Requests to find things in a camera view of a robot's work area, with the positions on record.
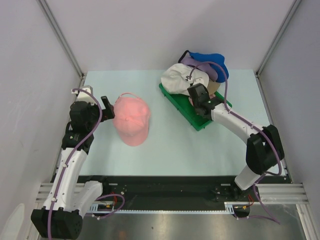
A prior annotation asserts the aluminium frame beam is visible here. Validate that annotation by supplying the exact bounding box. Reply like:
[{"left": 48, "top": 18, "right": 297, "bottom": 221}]
[{"left": 35, "top": 183, "right": 309, "bottom": 205}]

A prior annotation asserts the aluminium corner post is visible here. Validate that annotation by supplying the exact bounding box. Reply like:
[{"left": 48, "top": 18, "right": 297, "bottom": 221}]
[
  {"left": 255, "top": 0, "right": 304, "bottom": 76},
  {"left": 36, "top": 0, "right": 84, "bottom": 80}
]

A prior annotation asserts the white cable duct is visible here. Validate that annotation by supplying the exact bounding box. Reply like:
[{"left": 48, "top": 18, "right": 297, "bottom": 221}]
[{"left": 85, "top": 201, "right": 251, "bottom": 215}]

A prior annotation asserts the right aluminium corner post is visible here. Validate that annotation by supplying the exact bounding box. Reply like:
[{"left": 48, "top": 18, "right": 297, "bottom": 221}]
[{"left": 255, "top": 0, "right": 304, "bottom": 76}]

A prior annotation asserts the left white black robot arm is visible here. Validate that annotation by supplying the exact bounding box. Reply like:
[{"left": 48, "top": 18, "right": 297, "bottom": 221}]
[{"left": 30, "top": 96, "right": 115, "bottom": 240}]

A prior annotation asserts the pink LA cap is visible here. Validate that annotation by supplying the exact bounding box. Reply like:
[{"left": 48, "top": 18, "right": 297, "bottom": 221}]
[{"left": 188, "top": 94, "right": 216, "bottom": 106}]

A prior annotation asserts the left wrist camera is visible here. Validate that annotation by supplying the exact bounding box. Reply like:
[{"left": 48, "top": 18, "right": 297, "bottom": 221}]
[{"left": 71, "top": 85, "right": 95, "bottom": 103}]

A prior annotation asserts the left aluminium corner post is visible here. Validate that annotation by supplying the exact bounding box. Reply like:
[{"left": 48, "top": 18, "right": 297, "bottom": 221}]
[{"left": 36, "top": 0, "right": 84, "bottom": 80}]

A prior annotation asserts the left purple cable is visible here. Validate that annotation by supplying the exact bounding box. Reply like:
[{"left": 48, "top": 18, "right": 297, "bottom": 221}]
[{"left": 47, "top": 87, "right": 103, "bottom": 240}]

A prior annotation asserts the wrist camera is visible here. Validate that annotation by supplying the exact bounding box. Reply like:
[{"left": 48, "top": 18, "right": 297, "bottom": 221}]
[
  {"left": 188, "top": 77, "right": 204, "bottom": 86},
  {"left": 71, "top": 85, "right": 95, "bottom": 103}
]

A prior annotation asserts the white NY cap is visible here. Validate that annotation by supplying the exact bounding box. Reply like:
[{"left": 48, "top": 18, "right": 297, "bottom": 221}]
[{"left": 160, "top": 63, "right": 210, "bottom": 96}]

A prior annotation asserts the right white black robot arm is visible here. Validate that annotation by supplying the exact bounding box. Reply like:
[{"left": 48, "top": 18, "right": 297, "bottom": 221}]
[{"left": 187, "top": 83, "right": 284, "bottom": 201}]

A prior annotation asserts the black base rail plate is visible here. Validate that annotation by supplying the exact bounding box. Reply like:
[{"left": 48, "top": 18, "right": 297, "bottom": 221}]
[{"left": 77, "top": 175, "right": 293, "bottom": 211}]

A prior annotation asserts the tan cap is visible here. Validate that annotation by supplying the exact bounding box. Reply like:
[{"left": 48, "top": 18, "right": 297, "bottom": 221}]
[{"left": 207, "top": 80, "right": 221, "bottom": 96}]

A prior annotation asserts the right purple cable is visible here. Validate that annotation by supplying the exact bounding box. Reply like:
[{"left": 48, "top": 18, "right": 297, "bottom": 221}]
[{"left": 189, "top": 61, "right": 283, "bottom": 177}]

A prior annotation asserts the blue mesh cap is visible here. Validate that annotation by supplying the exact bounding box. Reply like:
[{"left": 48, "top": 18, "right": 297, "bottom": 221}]
[{"left": 178, "top": 50, "right": 229, "bottom": 83}]

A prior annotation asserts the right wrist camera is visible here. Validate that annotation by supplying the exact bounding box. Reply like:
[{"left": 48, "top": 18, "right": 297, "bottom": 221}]
[{"left": 188, "top": 77, "right": 204, "bottom": 86}]

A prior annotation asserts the purple cap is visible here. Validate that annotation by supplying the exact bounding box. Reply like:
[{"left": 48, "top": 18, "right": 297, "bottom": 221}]
[{"left": 178, "top": 56, "right": 218, "bottom": 82}]

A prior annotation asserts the purple cable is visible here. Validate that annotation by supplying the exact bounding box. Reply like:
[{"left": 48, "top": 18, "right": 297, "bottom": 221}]
[
  {"left": 47, "top": 87, "right": 103, "bottom": 240},
  {"left": 189, "top": 61, "right": 283, "bottom": 177}
]

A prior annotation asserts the green plastic tray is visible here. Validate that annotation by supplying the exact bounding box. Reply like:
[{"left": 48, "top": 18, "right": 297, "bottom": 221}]
[{"left": 158, "top": 82, "right": 233, "bottom": 132}]

